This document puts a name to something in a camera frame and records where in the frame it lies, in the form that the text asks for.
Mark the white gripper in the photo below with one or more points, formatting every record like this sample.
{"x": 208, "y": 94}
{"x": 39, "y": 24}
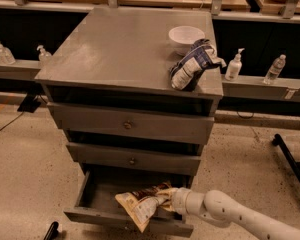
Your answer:
{"x": 181, "y": 201}

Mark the brown chip bag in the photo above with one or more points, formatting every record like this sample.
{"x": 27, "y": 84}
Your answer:
{"x": 141, "y": 205}

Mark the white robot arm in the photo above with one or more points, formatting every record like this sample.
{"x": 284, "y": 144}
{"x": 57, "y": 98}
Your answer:
{"x": 220, "y": 210}

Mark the grey middle drawer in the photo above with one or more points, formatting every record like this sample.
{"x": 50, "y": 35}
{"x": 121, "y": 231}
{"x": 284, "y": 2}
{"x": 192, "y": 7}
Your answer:
{"x": 134, "y": 158}

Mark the grey open bottom drawer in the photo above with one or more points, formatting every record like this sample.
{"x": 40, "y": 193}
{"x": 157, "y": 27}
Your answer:
{"x": 96, "y": 202}

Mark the blue white chip bag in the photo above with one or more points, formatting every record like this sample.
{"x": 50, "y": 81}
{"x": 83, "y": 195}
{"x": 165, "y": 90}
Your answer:
{"x": 202, "y": 56}

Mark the grey wooden drawer cabinet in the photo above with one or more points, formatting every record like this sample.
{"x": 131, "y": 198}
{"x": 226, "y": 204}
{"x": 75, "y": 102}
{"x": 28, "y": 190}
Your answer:
{"x": 120, "y": 58}

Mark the black object bottom edge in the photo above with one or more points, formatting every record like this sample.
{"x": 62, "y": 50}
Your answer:
{"x": 52, "y": 232}

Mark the white pump lotion bottle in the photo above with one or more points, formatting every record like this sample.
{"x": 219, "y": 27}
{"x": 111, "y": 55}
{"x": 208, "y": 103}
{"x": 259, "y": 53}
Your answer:
{"x": 234, "y": 66}

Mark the white bowl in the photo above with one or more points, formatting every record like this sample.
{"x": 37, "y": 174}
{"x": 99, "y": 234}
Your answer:
{"x": 181, "y": 38}

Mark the clear plastic water bottle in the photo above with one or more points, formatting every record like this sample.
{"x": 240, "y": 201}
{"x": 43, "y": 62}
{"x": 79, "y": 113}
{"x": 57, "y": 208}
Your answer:
{"x": 275, "y": 69}

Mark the clear sanitizer bottle near cabinet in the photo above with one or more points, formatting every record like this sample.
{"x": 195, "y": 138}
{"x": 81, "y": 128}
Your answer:
{"x": 44, "y": 55}

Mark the clear sanitizer bottle far left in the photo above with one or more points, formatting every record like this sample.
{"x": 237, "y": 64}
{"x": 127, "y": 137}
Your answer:
{"x": 6, "y": 55}

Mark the grey metal shelf rail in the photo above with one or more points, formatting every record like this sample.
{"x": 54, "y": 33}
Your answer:
{"x": 252, "y": 87}

